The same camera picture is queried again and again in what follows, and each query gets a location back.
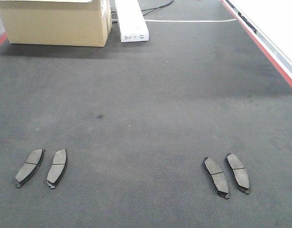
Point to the brake pad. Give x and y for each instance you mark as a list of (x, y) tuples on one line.
[(217, 177), (57, 168), (239, 173), (30, 167)]

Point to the white table edge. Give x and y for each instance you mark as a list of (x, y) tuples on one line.
[(269, 24)]

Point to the cardboard box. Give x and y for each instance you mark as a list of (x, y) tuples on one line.
[(84, 23)]

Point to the long white box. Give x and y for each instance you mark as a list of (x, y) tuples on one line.
[(131, 23)]

